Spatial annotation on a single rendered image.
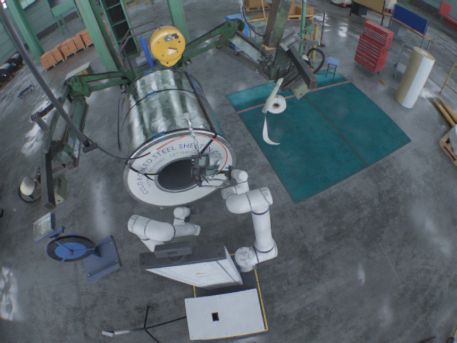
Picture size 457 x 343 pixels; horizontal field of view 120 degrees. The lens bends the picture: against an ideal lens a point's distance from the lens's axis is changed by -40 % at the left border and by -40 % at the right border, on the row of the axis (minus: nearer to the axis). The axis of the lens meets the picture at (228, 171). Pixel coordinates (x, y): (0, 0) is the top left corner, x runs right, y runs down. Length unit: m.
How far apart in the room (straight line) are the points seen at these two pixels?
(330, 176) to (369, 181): 0.63
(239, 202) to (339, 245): 1.83
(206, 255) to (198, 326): 1.05
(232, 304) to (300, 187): 1.86
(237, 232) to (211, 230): 0.33
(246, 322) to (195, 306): 0.41
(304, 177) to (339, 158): 0.70
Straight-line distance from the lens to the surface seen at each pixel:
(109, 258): 3.19
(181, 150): 1.95
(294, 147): 3.38
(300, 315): 2.62
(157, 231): 1.30
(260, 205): 1.30
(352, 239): 2.92
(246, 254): 1.72
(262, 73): 1.76
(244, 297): 1.72
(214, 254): 0.81
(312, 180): 3.09
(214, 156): 1.97
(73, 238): 2.55
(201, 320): 1.77
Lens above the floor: 2.56
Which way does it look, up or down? 56 degrees down
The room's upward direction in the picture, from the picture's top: 11 degrees counter-clockwise
